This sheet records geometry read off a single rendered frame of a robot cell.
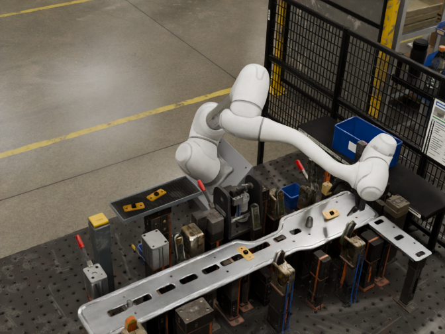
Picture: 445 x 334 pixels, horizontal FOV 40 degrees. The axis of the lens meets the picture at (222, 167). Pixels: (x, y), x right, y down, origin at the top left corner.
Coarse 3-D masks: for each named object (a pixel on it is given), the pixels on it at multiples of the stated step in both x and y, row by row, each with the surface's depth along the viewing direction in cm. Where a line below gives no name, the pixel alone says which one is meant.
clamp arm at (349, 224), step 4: (352, 220) 256; (348, 224) 256; (352, 224) 255; (348, 228) 257; (352, 228) 258; (344, 232) 260; (348, 232) 258; (352, 232) 261; (348, 236) 261; (340, 240) 264
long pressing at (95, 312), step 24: (288, 216) 275; (312, 216) 276; (336, 216) 277; (360, 216) 277; (240, 240) 261; (264, 240) 262; (288, 240) 263; (312, 240) 263; (192, 264) 249; (240, 264) 250; (264, 264) 251; (120, 288) 237; (144, 288) 238; (192, 288) 239; (216, 288) 240; (96, 312) 228; (144, 312) 228
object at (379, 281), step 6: (384, 240) 271; (384, 246) 272; (390, 246) 275; (384, 252) 275; (384, 258) 278; (378, 264) 280; (384, 264) 281; (378, 270) 282; (384, 270) 284; (378, 276) 284; (378, 282) 285; (384, 282) 285
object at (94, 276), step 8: (96, 264) 239; (88, 272) 236; (96, 272) 236; (104, 272) 236; (88, 280) 235; (96, 280) 233; (104, 280) 235; (88, 288) 239; (96, 288) 235; (104, 288) 237; (96, 296) 237
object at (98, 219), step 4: (92, 216) 247; (96, 216) 247; (100, 216) 247; (104, 216) 247; (92, 220) 245; (96, 220) 245; (100, 220) 245; (104, 220) 245; (96, 224) 243; (100, 224) 244
